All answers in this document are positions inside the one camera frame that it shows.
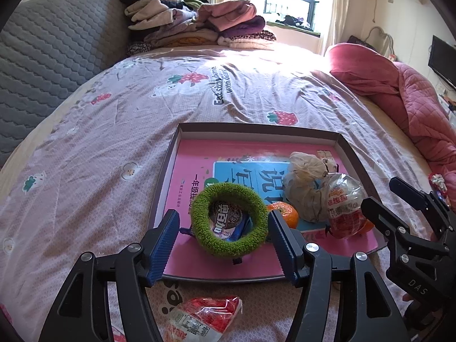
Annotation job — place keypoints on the pink quilt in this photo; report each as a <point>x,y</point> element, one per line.
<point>409,96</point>

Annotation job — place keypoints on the pink book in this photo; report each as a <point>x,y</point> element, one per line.
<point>192,171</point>

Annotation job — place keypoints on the shallow pink cardboard tray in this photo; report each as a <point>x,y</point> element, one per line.
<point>256,137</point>

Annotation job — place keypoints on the dark clothes on windowsill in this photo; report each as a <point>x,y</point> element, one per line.
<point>294,22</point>

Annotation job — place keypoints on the red white small toy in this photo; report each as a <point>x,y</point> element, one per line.
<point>437,181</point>

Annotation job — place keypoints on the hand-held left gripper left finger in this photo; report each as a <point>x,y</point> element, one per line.
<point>164,245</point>

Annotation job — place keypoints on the blue cookie packet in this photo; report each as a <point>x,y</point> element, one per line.
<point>228,221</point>

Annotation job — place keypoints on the white plastic bag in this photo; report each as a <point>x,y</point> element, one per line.
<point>306,185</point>

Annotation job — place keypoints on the printed pink bed sheet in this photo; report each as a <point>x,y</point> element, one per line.
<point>107,149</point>

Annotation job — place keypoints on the orange tangerine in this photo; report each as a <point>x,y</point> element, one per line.
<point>286,213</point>
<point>367,227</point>

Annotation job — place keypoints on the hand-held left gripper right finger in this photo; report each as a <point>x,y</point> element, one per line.
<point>285,249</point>

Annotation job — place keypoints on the grey quilted headboard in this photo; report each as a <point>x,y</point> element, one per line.
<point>53,60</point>

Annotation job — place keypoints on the red white snack packet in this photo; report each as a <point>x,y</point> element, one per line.
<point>213,310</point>

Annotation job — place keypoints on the black television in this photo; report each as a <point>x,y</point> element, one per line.
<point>441,60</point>

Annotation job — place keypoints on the white orange snack packet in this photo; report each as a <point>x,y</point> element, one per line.
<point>343,206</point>

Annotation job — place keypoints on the pile of folded clothes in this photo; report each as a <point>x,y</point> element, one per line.
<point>171,17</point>

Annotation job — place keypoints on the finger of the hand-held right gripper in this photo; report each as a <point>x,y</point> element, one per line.
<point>381,217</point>
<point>409,194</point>

